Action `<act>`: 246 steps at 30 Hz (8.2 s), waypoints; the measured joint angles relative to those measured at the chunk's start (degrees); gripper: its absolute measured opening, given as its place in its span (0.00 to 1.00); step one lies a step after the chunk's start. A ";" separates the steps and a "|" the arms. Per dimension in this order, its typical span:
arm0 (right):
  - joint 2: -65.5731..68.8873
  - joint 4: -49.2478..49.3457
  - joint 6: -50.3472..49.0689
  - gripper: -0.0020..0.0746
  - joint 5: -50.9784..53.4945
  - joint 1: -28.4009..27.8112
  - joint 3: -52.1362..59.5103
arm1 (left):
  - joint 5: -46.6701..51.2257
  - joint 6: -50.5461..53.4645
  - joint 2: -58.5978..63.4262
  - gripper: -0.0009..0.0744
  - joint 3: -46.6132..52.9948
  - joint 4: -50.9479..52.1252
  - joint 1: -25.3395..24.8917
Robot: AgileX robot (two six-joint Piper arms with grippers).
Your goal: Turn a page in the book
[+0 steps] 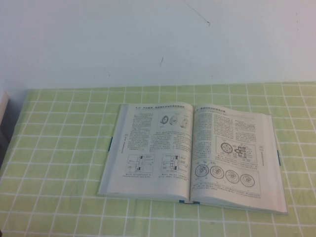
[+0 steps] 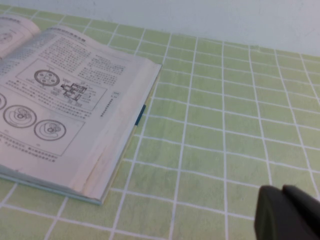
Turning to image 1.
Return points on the green white checked tablecloth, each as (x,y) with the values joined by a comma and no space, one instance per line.
(61,172)

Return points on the book with diagrams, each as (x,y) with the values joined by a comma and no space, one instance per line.
(172,138)

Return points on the white panel edge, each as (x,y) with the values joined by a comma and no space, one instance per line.
(3,106)

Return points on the dark grey object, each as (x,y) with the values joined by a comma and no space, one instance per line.
(3,148)

